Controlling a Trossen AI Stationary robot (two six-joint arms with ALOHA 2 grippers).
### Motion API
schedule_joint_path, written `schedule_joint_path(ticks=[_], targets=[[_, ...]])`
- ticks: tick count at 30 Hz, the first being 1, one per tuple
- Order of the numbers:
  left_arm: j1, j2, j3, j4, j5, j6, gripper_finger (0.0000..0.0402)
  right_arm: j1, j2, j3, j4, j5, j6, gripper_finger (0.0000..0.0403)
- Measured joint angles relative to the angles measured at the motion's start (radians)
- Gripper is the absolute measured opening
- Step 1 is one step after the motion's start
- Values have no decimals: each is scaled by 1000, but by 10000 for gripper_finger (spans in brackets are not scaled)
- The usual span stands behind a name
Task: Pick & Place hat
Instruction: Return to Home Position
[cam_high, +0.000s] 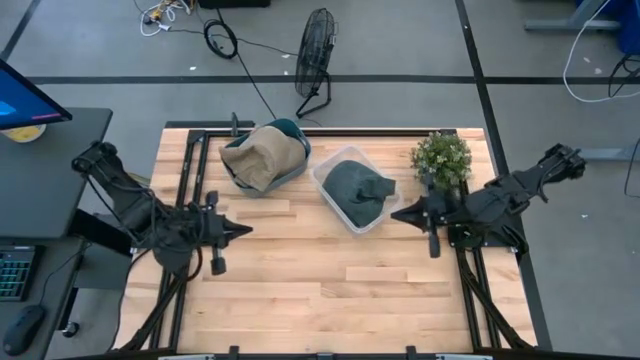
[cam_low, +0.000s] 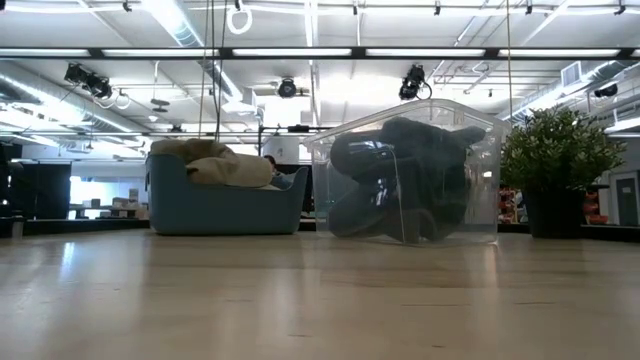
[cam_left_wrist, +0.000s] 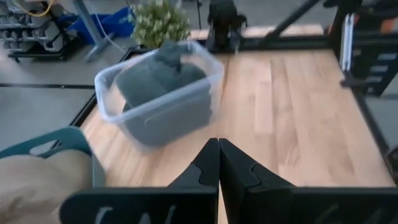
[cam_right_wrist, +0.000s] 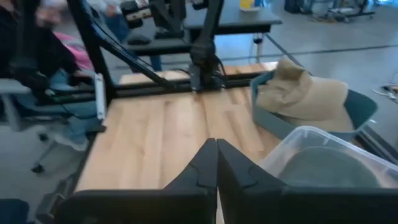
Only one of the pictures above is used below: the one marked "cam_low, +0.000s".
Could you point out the black overhead beam with lights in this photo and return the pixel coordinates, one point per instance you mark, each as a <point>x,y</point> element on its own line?
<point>225,52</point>

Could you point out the person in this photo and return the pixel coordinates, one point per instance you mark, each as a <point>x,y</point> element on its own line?
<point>272,164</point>

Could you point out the black ceiling-mounted camera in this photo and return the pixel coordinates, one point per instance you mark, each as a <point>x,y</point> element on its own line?
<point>412,82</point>
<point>87,80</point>
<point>287,88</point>

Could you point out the teal plastic bin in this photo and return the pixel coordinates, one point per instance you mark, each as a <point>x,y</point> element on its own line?
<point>220,210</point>

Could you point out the khaki hat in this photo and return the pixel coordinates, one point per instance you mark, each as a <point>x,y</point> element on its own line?
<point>235,170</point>
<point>200,148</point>

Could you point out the clear plastic bin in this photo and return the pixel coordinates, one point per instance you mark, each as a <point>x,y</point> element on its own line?
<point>490,210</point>

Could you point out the dark green hat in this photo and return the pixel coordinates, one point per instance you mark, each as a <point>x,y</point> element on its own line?
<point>440,160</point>
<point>355,152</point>
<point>357,215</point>

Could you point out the green potted plant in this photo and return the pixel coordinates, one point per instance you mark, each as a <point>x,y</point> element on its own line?
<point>557,150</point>

